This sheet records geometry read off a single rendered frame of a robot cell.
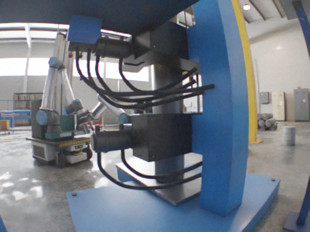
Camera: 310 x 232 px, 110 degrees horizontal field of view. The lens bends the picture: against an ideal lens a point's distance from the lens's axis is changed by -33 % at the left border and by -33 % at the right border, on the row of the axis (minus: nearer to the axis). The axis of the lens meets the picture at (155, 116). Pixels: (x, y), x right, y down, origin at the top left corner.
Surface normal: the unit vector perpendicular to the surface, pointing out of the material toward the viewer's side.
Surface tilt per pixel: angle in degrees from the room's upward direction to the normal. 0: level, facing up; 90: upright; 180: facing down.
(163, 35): 90
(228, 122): 90
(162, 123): 90
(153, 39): 90
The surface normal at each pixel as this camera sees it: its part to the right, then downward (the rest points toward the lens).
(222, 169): -0.82, 0.03
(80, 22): 0.57, 0.00
